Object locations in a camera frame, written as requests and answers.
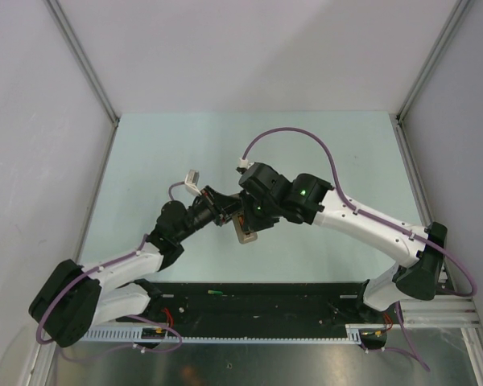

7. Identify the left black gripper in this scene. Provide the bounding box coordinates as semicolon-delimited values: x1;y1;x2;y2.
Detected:
175;186;243;242

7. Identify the white remote control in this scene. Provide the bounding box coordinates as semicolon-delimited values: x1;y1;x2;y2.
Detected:
231;193;258;244

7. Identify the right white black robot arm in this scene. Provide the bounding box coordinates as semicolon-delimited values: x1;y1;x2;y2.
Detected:
237;160;448;322

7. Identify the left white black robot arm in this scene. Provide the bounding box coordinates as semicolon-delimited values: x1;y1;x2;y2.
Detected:
28;187;242;347

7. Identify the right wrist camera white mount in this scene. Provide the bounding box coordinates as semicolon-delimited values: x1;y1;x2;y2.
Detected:
236;158;253;175

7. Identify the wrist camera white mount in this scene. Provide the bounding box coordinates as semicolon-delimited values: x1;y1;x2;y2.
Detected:
236;158;253;175
184;170;200;196

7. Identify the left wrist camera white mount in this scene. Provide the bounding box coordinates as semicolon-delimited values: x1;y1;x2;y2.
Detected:
184;170;200;196

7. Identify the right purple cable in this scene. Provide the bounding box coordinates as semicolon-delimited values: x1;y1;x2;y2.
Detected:
241;127;478;373

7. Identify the purple cable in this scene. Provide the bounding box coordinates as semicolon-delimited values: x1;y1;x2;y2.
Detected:
241;127;478;373
36;181;184;365

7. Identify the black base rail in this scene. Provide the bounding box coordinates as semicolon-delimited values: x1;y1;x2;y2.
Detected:
66;281;454;339

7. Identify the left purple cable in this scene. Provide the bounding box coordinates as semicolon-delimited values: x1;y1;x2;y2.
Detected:
36;181;184;365

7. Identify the grey slotted cable duct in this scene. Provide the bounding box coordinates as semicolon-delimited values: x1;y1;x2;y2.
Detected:
84;324;365;343

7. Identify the right aluminium frame post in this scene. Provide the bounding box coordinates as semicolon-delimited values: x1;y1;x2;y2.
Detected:
394;0;476;125

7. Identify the aluminium frame post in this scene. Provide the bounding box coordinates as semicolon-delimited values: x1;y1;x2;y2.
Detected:
43;0;120;126
394;0;476;125

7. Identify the left aluminium frame post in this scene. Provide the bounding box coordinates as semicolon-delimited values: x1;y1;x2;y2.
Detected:
43;0;120;126

